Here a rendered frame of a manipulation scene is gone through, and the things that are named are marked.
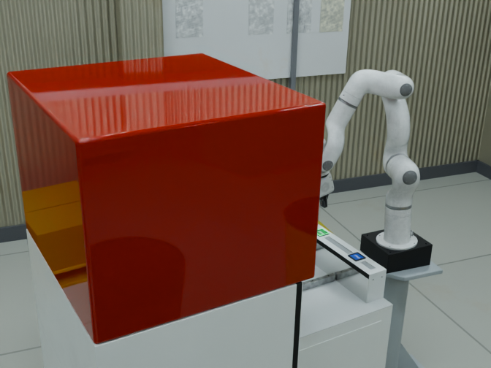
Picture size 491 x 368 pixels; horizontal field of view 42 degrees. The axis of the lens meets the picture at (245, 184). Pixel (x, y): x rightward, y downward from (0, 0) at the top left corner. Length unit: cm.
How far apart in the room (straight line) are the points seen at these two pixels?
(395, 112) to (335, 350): 103
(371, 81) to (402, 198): 56
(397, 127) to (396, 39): 297
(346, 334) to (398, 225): 60
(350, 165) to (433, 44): 128
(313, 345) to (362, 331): 25
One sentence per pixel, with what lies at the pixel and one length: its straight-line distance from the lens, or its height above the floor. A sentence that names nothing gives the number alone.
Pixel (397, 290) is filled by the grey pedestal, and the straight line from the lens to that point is 316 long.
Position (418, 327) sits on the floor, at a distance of 419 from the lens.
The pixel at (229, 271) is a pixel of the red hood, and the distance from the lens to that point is 194.
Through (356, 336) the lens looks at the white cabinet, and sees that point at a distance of 277.
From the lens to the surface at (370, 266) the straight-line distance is 280.
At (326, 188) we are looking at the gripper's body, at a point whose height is 120.
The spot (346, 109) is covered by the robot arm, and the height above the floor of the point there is 157.
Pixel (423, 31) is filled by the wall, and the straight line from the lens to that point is 592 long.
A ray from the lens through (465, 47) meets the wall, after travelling 624.
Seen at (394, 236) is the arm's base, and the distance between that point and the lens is 304.
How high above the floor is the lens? 233
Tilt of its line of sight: 23 degrees down
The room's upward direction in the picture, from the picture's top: 1 degrees clockwise
